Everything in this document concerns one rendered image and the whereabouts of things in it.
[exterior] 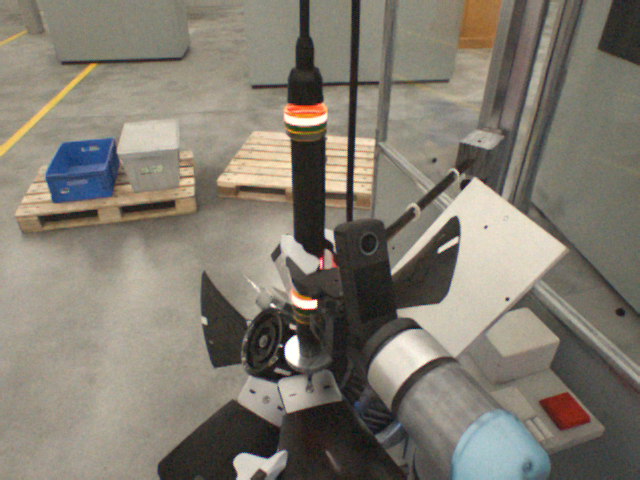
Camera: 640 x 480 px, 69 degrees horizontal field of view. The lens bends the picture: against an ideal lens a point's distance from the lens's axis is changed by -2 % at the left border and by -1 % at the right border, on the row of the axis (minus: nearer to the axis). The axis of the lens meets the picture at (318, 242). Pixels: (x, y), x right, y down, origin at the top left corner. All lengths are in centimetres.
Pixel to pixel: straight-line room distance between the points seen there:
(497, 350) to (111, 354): 194
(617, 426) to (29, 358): 246
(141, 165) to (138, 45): 448
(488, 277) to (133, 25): 726
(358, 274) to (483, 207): 55
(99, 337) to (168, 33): 569
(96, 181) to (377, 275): 326
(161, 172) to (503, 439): 332
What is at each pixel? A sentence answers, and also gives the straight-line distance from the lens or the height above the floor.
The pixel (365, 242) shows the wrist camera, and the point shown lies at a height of 155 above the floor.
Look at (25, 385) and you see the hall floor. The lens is 267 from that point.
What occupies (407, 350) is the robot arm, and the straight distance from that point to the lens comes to 43.
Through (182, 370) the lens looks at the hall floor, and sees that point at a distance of 244.
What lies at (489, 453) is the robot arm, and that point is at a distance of 39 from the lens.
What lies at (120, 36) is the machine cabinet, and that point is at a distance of 789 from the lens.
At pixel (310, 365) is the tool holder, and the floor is 129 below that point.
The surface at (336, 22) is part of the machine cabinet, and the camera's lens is 610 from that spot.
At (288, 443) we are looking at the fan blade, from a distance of 73.
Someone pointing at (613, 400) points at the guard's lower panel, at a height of 90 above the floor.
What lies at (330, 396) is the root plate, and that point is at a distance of 77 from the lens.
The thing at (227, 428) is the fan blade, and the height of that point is 107.
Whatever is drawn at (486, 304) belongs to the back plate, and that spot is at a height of 124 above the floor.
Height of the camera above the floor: 180
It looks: 35 degrees down
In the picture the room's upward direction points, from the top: straight up
